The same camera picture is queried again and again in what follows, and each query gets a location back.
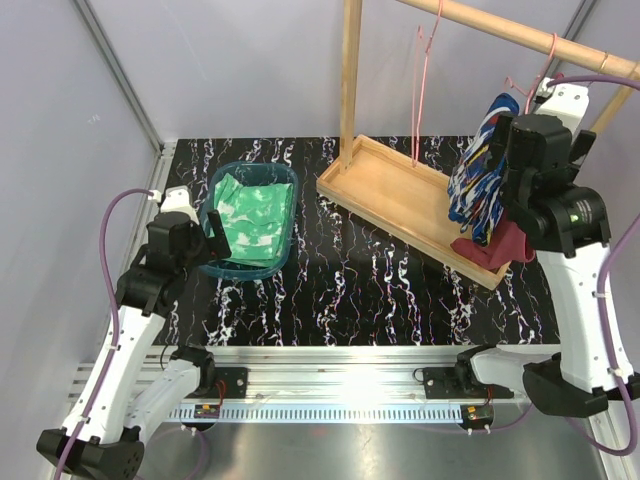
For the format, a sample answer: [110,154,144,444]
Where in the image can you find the green tie-dye trousers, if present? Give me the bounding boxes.
[213,174,293,268]

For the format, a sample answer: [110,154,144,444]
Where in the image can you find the pink wire hanger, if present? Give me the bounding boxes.
[410,1,444,168]
[503,32,560,116]

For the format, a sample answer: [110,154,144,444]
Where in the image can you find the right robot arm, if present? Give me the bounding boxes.
[453,113,639,418]

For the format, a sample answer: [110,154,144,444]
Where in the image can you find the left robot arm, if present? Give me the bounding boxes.
[36,211,231,479]

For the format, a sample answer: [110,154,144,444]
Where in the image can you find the blue patterned trousers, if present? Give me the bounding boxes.
[447,93,520,247]

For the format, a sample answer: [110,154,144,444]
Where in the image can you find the teal plastic basket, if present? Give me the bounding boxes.
[200,162,300,281]

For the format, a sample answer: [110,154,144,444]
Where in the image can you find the maroon tank top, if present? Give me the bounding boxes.
[450,211,535,270]

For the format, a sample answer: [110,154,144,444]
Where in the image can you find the wooden clothes rack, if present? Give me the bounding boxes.
[316,1,639,290]

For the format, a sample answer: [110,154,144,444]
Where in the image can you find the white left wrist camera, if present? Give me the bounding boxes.
[148,186,200,225]

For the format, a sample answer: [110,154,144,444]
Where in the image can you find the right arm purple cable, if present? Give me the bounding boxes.
[547,74,640,459]

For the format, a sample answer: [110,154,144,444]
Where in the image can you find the aluminium mounting rail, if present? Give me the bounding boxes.
[74,345,560,432]

